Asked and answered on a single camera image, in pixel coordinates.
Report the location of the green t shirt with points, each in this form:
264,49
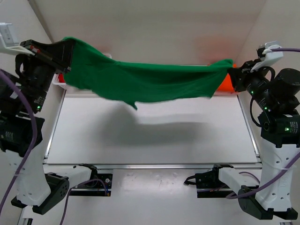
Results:
131,82

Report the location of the aluminium rail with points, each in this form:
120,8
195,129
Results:
174,166

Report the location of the red t shirt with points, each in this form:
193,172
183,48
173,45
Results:
61,78

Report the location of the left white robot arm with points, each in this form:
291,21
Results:
22,96

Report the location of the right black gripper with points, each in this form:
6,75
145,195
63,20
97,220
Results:
237,74

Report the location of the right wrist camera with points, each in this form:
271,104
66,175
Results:
266,57

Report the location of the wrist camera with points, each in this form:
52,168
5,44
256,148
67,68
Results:
9,43
266,57

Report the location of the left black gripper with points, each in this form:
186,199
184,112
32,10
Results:
64,47

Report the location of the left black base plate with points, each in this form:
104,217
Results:
95,188

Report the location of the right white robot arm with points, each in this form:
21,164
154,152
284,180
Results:
279,122

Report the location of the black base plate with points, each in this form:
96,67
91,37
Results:
208,185
95,188

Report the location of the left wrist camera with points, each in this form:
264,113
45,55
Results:
9,43

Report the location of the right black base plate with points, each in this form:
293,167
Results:
208,185

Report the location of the white plastic basket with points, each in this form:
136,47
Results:
68,88

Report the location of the orange folded t shirt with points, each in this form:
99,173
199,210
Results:
226,84

